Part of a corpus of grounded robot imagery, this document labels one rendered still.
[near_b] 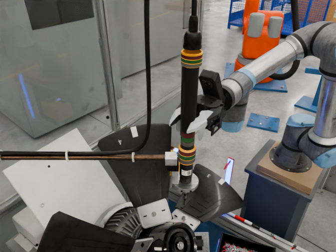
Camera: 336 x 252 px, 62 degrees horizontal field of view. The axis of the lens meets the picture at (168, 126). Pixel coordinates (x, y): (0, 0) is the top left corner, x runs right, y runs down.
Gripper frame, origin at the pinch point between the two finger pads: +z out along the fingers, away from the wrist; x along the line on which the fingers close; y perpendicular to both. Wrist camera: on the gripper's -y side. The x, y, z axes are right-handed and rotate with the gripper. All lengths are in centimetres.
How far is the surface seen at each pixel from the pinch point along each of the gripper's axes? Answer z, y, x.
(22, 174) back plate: 21, 22, 40
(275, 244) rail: -38, 71, -23
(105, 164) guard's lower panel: -31, 72, 72
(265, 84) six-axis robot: -361, 153, 86
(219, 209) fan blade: -14.7, 39.0, -5.9
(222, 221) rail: -37, 74, 0
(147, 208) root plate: 4.8, 29.7, 7.8
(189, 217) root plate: -4.9, 37.3, -0.5
